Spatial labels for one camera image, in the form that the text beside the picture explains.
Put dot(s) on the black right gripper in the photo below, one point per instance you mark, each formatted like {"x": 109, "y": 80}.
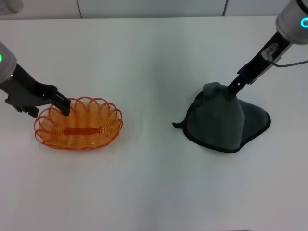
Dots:
{"x": 257, "y": 65}

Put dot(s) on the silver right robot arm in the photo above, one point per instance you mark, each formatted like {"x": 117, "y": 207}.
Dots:
{"x": 288, "y": 19}

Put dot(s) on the dark grey towel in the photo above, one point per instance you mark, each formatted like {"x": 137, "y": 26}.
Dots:
{"x": 216, "y": 120}

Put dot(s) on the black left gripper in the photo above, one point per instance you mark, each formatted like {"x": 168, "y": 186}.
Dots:
{"x": 26, "y": 93}

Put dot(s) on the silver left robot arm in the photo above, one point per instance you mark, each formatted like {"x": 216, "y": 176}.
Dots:
{"x": 6, "y": 65}

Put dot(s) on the orange woven plastic basket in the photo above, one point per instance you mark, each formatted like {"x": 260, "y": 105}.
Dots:
{"x": 79, "y": 131}

